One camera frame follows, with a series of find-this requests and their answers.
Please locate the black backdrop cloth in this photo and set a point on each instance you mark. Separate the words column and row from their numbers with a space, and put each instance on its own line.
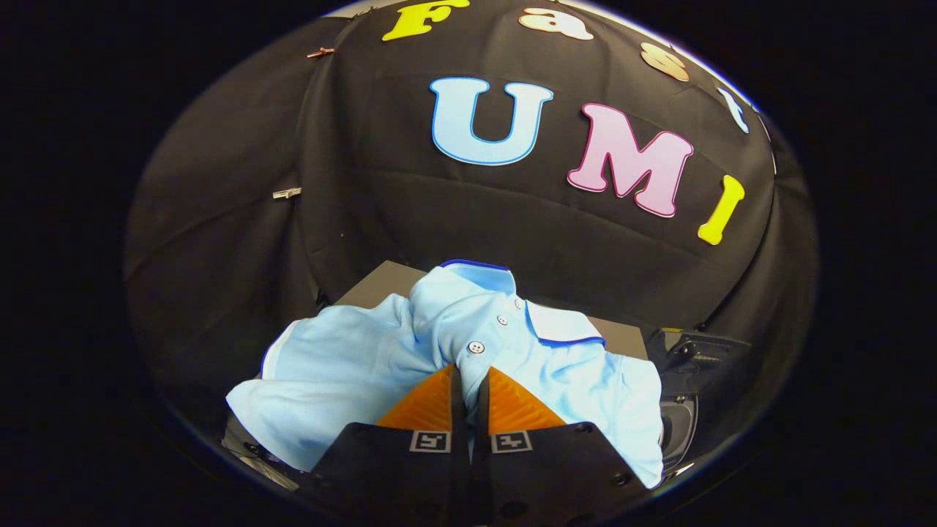
column 439, row 205

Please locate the grey box cabinet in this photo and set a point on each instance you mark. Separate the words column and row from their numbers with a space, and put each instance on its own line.
column 381, row 282

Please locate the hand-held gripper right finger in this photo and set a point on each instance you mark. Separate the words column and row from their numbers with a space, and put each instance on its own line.
column 542, row 476

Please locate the copper cloth clip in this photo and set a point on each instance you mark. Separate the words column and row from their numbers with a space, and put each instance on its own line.
column 320, row 52

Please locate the light blue polo shirt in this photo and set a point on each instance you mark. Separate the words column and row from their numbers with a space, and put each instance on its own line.
column 351, row 366

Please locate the silver cloth clip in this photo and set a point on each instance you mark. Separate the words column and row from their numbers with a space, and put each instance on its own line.
column 287, row 193

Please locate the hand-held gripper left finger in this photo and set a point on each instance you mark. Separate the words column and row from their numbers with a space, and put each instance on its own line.
column 395, row 476

